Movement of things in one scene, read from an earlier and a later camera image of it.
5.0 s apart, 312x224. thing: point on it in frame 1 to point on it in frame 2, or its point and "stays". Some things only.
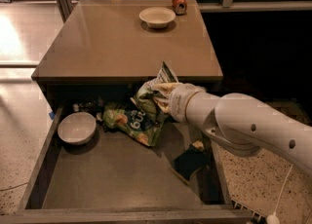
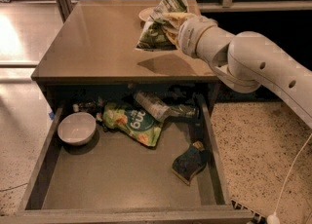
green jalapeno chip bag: x=140 y=116 to x=154 y=36
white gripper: x=177 y=101 to x=191 y=34
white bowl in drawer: x=77 y=128 stays
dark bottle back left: x=94 y=106 stays
